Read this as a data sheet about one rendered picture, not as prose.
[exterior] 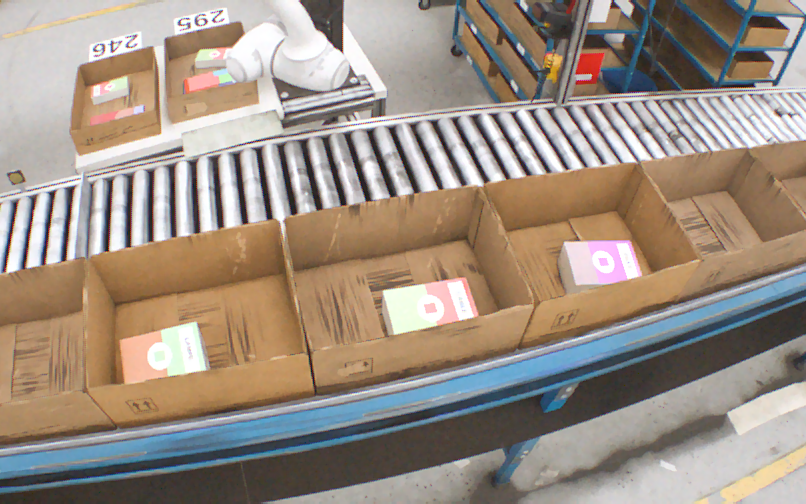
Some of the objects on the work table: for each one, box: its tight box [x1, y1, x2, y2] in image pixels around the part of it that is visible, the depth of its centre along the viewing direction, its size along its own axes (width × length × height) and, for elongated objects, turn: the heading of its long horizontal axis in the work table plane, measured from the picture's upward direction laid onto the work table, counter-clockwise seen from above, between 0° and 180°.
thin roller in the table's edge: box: [282, 85, 370, 109], centre depth 186 cm, size 2×28×2 cm, turn 109°
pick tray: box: [164, 21, 259, 124], centre depth 185 cm, size 28×38×10 cm
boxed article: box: [195, 48, 232, 68], centre depth 193 cm, size 7×13×4 cm, turn 88°
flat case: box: [90, 105, 145, 126], centre depth 172 cm, size 14×19×2 cm
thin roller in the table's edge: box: [284, 89, 373, 114], centre depth 185 cm, size 2×28×2 cm, turn 109°
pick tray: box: [69, 46, 162, 156], centre depth 175 cm, size 28×38×10 cm
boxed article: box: [91, 77, 129, 105], centre depth 181 cm, size 7×13×4 cm, turn 109°
